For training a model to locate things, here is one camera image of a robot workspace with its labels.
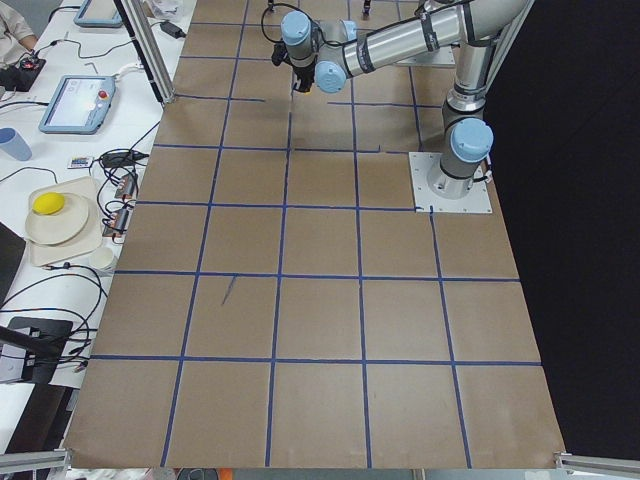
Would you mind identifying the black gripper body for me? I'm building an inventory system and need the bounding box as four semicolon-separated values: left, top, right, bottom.
292;61;315;93

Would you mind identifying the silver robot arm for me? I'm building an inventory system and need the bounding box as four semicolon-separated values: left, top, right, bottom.
271;0;530;200

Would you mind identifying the black power adapter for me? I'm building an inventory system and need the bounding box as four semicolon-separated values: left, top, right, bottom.
159;20;186;39

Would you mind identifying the blue teach pendant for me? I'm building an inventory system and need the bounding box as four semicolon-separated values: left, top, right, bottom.
39;75;116;135
74;0;123;28

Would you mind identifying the white paper cup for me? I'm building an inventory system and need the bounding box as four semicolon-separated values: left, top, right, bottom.
88;247;118;276

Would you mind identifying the cream round plate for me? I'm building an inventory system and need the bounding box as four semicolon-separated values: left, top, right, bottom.
25;193;89;245

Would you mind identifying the yellow lemon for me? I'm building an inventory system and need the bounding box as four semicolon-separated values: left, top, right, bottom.
32;192;65;216

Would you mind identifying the light blue plastic cup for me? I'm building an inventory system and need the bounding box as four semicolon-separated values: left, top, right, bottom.
0;127;32;161

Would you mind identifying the cream square tray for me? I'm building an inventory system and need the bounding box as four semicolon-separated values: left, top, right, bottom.
25;176;102;267

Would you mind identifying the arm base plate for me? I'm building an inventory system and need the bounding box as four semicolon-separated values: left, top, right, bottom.
409;152;493;214

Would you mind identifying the aluminium frame post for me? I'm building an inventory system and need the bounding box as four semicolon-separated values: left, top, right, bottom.
114;0;175;105

